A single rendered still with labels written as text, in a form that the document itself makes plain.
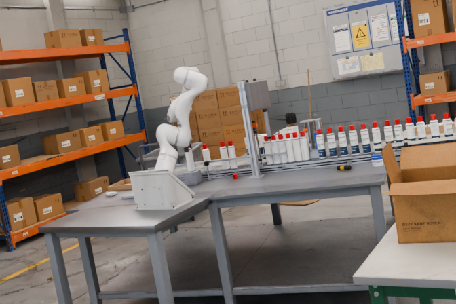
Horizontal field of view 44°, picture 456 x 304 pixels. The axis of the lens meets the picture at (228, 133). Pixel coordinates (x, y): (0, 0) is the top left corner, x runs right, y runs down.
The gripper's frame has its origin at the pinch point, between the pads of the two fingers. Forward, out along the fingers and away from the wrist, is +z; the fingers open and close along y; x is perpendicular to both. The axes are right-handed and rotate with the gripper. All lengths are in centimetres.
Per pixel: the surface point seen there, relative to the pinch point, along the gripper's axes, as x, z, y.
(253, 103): -54, -25, -2
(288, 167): -68, 23, 9
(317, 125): -89, -1, 30
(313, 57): -17, -52, 472
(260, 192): -63, 25, -49
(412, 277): -150, 30, -179
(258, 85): -58, -36, 4
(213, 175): -12.0, 22.6, 9.4
